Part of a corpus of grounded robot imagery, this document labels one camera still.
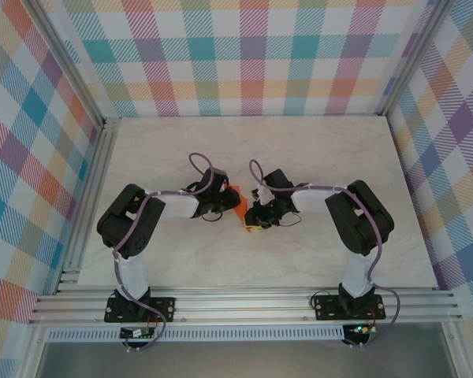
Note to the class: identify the orange paper sheet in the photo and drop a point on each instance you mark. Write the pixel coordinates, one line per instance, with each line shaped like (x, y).
(241, 205)

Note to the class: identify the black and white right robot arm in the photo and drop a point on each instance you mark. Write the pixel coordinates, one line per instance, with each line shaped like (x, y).
(358, 220)

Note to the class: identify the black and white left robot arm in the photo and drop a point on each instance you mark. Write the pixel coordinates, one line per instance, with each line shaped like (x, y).
(130, 220)

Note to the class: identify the grey metal panel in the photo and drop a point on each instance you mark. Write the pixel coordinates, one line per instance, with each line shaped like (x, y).
(240, 360)

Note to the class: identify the small circuit board with led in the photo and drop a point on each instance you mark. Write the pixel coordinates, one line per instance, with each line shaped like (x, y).
(358, 330)

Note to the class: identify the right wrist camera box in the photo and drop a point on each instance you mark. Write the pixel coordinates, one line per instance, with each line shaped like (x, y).
(263, 195)

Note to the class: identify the aluminium back rail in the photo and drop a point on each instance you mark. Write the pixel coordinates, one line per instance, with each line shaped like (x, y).
(240, 117)

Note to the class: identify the aluminium mounting rail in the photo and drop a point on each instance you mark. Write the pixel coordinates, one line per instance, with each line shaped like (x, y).
(240, 309)

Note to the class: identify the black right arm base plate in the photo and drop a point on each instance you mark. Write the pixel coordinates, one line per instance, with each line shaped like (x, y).
(327, 309)

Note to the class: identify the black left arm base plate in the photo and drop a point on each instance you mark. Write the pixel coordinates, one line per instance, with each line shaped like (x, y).
(165, 309)

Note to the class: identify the aluminium side rail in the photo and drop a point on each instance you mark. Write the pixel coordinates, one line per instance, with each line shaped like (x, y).
(93, 177)

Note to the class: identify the aluminium frame post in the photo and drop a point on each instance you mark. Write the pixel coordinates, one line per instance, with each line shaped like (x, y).
(414, 59)
(71, 59)

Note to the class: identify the aluminium frame leg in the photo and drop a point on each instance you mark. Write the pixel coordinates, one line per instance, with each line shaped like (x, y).
(33, 358)
(457, 354)

